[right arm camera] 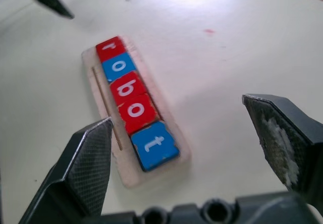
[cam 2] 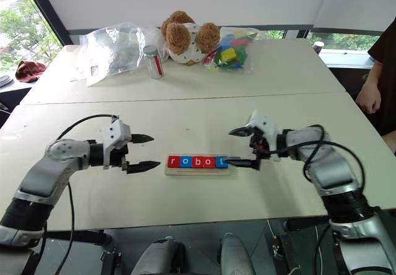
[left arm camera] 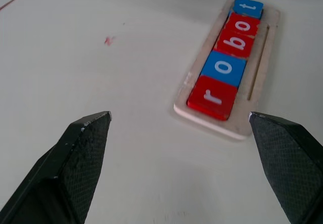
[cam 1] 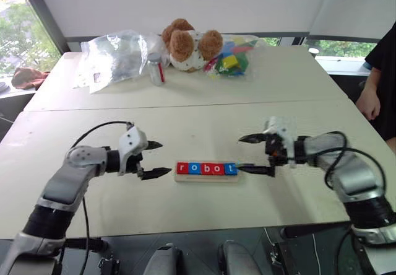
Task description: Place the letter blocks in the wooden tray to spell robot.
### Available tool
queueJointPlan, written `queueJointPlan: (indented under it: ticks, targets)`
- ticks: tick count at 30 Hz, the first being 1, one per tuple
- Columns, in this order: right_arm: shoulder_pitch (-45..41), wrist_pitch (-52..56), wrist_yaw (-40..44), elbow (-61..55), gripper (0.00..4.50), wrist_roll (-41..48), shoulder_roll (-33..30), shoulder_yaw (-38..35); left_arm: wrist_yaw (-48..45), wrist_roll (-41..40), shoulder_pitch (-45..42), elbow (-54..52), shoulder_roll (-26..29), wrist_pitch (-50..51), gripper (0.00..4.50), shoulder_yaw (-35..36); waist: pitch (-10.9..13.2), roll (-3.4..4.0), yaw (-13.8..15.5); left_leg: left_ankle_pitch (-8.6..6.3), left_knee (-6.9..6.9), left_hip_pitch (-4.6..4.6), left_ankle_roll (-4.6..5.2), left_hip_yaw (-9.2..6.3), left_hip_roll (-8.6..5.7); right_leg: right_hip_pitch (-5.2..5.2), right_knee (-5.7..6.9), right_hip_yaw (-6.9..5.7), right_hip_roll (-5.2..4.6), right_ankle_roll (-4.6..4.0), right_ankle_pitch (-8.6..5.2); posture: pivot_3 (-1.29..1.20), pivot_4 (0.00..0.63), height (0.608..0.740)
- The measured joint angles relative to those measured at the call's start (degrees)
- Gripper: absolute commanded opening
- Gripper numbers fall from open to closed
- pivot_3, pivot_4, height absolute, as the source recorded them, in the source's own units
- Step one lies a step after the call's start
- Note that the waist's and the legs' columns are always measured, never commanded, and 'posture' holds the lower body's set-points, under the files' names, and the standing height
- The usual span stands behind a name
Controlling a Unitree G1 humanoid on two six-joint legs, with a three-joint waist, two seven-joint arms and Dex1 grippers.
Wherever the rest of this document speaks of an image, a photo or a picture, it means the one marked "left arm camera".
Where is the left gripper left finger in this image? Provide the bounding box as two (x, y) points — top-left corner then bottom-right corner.
(0, 110), (113, 224)

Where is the blue letter tile o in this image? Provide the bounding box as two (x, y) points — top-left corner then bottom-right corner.
(200, 50), (248, 88)

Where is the wooden letter tray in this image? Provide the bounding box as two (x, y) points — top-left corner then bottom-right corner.
(173, 0), (281, 141)

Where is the blue tile letter t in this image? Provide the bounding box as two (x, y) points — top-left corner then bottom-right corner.
(232, 0), (264, 20)

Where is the red letter tile r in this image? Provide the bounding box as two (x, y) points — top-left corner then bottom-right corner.
(186, 75), (239, 122)

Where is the red letter tile b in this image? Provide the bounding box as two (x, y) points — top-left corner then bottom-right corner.
(213, 29), (256, 60)

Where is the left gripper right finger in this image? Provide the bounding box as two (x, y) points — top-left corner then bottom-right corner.
(248, 111), (323, 224)

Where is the red letter tile o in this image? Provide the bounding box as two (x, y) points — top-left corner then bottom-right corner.
(224, 12), (261, 38)

